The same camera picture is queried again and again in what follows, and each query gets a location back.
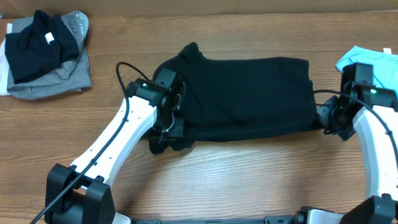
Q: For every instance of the folded grey shirt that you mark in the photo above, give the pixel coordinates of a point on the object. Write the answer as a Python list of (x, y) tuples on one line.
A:
[(73, 75)]

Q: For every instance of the black t-shirt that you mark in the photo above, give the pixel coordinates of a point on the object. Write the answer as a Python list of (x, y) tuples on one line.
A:
[(233, 100)]

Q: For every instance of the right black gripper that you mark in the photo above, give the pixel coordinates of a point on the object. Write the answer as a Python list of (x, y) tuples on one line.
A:
[(323, 115)]

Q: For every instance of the folded white shirt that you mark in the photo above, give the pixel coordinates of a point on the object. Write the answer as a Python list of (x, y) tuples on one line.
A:
[(4, 70)]

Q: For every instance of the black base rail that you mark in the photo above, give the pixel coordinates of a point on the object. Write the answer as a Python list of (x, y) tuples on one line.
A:
[(211, 221)]

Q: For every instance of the light blue t-shirt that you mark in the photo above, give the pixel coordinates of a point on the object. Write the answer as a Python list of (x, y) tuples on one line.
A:
[(384, 65)]

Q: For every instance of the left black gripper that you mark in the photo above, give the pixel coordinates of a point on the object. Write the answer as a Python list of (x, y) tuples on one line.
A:
[(178, 129)]

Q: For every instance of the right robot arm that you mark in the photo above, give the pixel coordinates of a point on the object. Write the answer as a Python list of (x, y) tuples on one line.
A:
[(361, 108)]

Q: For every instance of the folded black shirt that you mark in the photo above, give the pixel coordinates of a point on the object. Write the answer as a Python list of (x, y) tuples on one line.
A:
[(39, 48)]

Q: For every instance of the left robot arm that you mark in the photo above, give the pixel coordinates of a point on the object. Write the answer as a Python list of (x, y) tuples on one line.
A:
[(81, 192)]

